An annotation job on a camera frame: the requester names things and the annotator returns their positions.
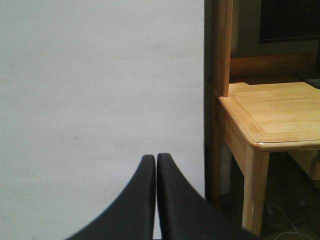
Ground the white cable under desk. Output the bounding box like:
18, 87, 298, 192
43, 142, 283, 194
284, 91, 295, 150
234, 182, 320, 240

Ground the light wooden desk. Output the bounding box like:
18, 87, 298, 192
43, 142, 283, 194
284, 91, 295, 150
210, 0, 320, 235

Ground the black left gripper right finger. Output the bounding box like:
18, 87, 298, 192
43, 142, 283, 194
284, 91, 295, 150
157, 153, 258, 240

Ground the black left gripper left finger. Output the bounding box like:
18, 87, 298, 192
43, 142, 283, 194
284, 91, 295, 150
68, 155, 155, 240

